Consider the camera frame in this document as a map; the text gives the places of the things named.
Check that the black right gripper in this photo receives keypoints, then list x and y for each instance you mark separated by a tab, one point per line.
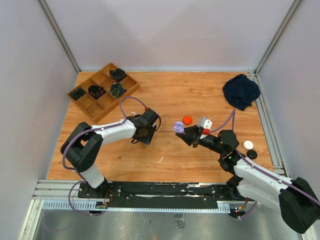
192	134

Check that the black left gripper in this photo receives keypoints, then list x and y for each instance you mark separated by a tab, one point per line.
147	139

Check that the orange earbud charging case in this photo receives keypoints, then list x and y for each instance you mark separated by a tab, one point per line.
187	120

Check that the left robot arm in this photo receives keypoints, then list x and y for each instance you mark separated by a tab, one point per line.
80	150

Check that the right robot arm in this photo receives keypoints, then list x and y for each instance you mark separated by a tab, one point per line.
293	199

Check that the white charging case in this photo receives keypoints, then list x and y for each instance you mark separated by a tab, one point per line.
248	145

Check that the black charging case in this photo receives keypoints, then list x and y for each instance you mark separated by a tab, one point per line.
252	154

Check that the black yellow rolled tie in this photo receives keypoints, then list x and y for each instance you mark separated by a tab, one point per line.
117	90

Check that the wooden compartment tray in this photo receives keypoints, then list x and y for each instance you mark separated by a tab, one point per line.
98	109

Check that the black dotted rolled tie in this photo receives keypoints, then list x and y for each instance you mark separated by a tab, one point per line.
117	74

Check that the black orange rolled tie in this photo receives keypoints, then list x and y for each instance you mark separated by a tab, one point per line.
96	91

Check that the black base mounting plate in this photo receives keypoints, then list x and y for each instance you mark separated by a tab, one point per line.
163	195

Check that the dark blue crumpled cloth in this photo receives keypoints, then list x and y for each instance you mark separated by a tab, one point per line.
240	92

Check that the dark green rolled tie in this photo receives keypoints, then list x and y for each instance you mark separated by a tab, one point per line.
77	93

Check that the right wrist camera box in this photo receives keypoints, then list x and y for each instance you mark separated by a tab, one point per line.
204	123

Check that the aluminium frame rail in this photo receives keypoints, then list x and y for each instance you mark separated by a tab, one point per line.
124	210

